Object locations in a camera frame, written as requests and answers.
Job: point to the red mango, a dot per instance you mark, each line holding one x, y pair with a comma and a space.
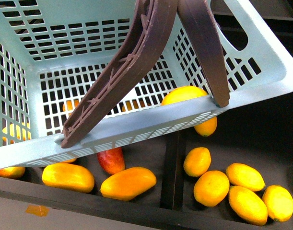
112, 160

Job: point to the light blue plastic basket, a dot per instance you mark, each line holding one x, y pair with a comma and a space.
51, 51

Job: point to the round yellow lemon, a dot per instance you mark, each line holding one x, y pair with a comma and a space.
211, 188

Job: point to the yellow mango front left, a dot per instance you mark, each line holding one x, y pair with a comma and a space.
68, 176

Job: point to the orange price label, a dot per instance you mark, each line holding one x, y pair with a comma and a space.
37, 210

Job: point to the black shelf divider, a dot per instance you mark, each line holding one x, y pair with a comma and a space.
173, 176

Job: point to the yellow mango far left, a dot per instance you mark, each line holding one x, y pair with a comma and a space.
12, 172

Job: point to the orange yellow mango centre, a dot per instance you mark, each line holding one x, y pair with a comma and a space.
128, 184

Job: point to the yellow lemon under basket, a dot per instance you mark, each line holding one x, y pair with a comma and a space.
207, 128

